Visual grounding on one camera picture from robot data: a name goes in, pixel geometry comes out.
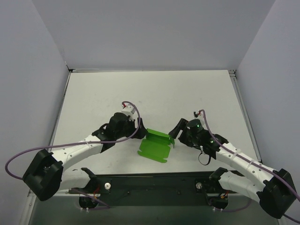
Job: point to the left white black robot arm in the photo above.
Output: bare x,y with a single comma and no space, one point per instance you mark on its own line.
44,176

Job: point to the green paper box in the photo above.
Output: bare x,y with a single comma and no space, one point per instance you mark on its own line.
156,146

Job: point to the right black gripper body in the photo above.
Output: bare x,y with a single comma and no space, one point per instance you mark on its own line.
182,131

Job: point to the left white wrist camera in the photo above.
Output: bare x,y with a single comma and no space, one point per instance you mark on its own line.
129,111

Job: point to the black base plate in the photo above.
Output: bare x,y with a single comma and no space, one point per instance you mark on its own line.
158,189

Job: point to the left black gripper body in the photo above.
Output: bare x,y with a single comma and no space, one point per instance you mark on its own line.
137,129

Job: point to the aluminium frame rail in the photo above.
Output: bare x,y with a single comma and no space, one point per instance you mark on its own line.
233,77

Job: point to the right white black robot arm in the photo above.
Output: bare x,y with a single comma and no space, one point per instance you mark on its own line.
273,190

